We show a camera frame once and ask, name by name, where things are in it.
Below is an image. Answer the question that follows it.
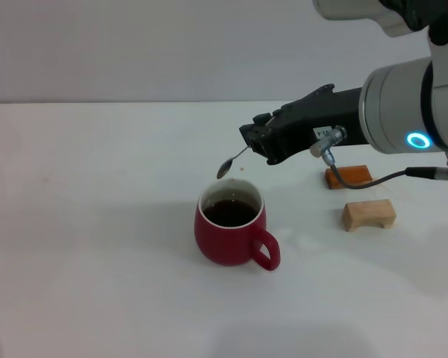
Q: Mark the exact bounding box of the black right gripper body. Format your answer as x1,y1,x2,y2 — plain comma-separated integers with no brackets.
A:
278,88,361,150

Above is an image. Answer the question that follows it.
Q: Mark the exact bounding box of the pink handled metal spoon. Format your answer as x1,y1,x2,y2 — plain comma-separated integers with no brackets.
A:
216,145,250,180

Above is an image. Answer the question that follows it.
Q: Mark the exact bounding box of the red ceramic mug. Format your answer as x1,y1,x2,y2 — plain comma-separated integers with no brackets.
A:
193,178,281,272

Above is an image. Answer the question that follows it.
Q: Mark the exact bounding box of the light wooden spoon rest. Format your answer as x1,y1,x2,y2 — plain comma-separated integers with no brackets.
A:
341,198,397,233

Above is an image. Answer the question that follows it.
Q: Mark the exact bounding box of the dark brown wooden block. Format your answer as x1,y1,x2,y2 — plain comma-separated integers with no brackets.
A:
324,165,373,191

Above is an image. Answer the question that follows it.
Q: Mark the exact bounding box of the dark coffee liquid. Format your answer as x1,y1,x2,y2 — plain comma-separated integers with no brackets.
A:
202,199,261,227

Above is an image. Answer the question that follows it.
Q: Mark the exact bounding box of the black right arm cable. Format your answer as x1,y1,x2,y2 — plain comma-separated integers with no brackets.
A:
309,125,448,191

